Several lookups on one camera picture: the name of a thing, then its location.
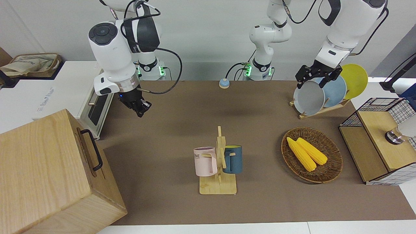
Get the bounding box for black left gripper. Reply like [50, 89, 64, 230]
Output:
[295, 64, 343, 89]

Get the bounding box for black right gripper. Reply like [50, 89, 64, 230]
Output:
[118, 89, 152, 118]

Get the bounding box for black drawer handle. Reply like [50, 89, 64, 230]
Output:
[80, 129, 103, 172]

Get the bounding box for light wooden drawer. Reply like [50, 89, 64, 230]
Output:
[74, 127, 112, 182]

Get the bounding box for grey plate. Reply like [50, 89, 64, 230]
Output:
[293, 80, 326, 116]

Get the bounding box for light blue plate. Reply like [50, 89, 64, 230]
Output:
[320, 75, 347, 108]

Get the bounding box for wooden plate rack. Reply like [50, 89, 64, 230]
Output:
[289, 98, 351, 120]

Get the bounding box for yellow plate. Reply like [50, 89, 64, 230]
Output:
[340, 64, 368, 100]

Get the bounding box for yellow corn cob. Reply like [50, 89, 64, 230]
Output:
[296, 137, 328, 165]
[286, 137, 317, 172]

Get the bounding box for white oven appliance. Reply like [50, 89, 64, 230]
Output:
[31, 61, 115, 140]

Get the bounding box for pink mug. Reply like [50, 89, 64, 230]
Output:
[193, 147, 218, 177]

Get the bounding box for black stand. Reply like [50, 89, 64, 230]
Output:
[379, 54, 416, 92]

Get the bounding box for brown wicker basket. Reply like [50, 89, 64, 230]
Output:
[281, 127, 343, 184]

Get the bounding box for silver and white lamp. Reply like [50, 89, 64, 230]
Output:
[385, 115, 416, 144]

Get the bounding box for blue box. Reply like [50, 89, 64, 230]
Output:
[400, 92, 416, 109]

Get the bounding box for dark blue mug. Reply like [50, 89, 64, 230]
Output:
[223, 145, 243, 174]

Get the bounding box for wooden mug rack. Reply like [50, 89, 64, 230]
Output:
[199, 126, 238, 195]

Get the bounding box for light wooden cabinet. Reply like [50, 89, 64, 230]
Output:
[0, 109, 128, 234]

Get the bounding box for beige cloth bag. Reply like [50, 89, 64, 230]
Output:
[0, 53, 61, 78]

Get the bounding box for brown table mat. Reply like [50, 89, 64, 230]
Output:
[94, 80, 416, 226]

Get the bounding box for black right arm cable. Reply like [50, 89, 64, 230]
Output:
[121, 0, 183, 95]

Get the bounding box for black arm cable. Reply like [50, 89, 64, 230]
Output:
[282, 0, 389, 56]
[121, 0, 183, 95]

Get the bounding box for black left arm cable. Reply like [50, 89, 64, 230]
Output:
[282, 0, 389, 56]

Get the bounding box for wire shelf with wooden boards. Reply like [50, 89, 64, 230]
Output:
[339, 97, 416, 186]

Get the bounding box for black base power cables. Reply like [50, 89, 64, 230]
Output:
[226, 62, 252, 81]

